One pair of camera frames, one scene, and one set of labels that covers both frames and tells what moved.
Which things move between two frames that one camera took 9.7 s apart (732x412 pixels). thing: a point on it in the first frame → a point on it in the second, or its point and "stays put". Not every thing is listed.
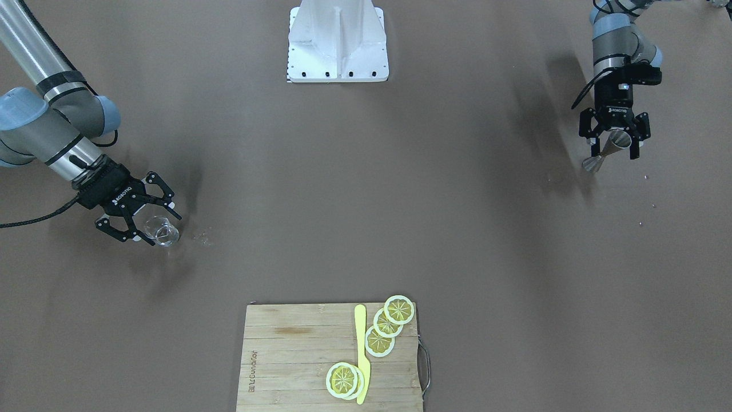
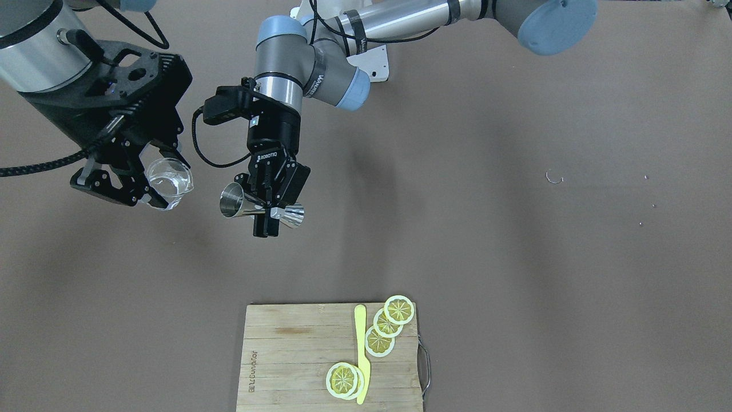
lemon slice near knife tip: [345, 380] stays put
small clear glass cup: [161, 231] → [169, 179]
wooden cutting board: [287, 349] stays put
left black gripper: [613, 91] → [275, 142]
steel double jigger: [617, 139] → [234, 202]
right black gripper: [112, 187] → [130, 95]
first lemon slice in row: [378, 345] stays put
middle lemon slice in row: [384, 327] stays put
